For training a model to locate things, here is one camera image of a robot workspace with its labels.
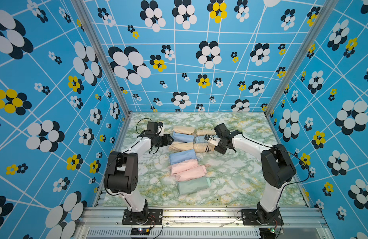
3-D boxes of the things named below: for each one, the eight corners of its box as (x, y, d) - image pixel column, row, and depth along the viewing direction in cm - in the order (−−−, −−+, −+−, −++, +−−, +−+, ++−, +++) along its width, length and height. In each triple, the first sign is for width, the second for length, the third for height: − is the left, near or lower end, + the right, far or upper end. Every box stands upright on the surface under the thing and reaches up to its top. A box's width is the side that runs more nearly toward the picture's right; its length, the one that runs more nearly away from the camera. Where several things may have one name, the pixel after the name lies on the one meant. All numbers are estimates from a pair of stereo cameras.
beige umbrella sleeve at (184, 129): (173, 135, 109) (173, 132, 106) (174, 129, 112) (173, 126, 109) (194, 135, 109) (194, 132, 106) (194, 129, 112) (194, 126, 109)
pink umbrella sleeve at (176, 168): (172, 175, 88) (171, 172, 85) (170, 168, 91) (169, 165, 88) (198, 168, 91) (199, 165, 88) (196, 161, 94) (196, 158, 91)
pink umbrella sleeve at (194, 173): (176, 184, 86) (176, 182, 83) (174, 175, 89) (173, 173, 86) (207, 175, 90) (208, 172, 86) (204, 167, 93) (204, 164, 90)
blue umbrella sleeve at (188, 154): (170, 164, 93) (169, 161, 91) (169, 156, 97) (168, 153, 94) (196, 159, 95) (196, 156, 93) (194, 151, 99) (194, 148, 96)
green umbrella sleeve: (178, 196, 82) (178, 194, 79) (176, 184, 86) (176, 181, 83) (211, 188, 85) (212, 185, 82) (208, 176, 89) (208, 174, 86)
